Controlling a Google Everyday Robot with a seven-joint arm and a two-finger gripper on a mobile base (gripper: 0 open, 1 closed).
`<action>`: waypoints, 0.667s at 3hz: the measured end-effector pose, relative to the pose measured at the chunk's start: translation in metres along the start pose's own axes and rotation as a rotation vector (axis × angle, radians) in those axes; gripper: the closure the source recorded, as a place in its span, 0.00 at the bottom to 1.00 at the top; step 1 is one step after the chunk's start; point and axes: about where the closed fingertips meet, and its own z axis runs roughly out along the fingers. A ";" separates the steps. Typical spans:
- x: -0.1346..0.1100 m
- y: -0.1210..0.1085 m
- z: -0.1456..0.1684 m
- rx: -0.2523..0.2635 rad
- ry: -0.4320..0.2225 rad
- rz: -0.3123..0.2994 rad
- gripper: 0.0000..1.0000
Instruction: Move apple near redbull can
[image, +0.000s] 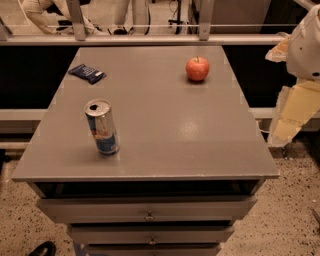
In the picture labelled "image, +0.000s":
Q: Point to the red apple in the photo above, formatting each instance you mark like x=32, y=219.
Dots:
x=197, y=68

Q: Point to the redbull can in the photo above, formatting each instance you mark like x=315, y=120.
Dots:
x=100, y=120

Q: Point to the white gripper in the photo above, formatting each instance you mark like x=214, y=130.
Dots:
x=304, y=55

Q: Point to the metal railing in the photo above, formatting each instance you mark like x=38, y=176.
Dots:
x=13, y=18

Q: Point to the dark blue snack packet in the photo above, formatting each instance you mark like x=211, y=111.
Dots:
x=89, y=74

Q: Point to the black shoe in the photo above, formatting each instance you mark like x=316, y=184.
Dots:
x=47, y=248

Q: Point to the grey drawer cabinet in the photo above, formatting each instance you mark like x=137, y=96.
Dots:
x=190, y=157

